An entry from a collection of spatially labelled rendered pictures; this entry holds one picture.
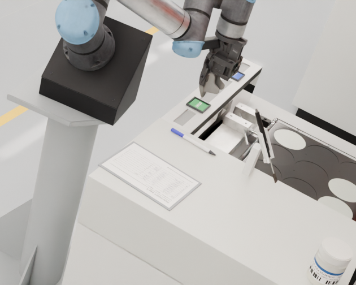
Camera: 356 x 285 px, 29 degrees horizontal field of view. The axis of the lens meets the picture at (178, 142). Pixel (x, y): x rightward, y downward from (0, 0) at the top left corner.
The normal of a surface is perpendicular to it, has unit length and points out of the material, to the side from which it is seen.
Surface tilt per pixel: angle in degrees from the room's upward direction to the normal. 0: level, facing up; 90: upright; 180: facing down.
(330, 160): 0
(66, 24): 52
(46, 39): 0
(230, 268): 90
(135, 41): 44
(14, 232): 90
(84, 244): 90
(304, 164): 0
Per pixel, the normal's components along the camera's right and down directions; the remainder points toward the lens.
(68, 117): 0.25, -0.79
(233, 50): -0.45, 0.41
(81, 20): -0.07, -0.11
